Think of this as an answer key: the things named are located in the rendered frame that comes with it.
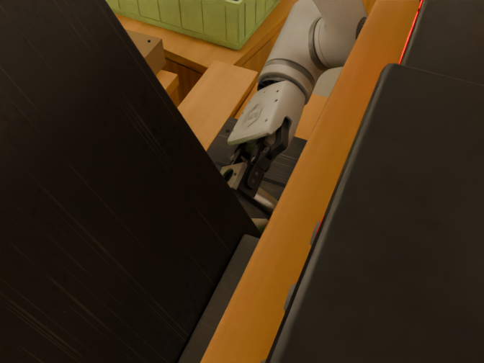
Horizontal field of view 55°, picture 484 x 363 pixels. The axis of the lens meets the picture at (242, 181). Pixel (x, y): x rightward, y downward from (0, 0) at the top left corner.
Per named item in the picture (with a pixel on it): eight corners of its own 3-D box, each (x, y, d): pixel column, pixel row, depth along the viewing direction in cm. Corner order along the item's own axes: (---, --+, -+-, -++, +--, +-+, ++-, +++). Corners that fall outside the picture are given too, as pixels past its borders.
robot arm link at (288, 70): (251, 70, 74) (243, 85, 73) (287, 52, 66) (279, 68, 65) (287, 101, 77) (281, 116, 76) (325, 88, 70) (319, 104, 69)
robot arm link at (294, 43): (329, 91, 71) (282, 98, 77) (355, 27, 75) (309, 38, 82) (300, 53, 66) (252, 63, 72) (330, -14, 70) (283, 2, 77)
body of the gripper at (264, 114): (245, 83, 73) (217, 142, 70) (287, 63, 65) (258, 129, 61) (279, 110, 77) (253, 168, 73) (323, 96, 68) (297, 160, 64)
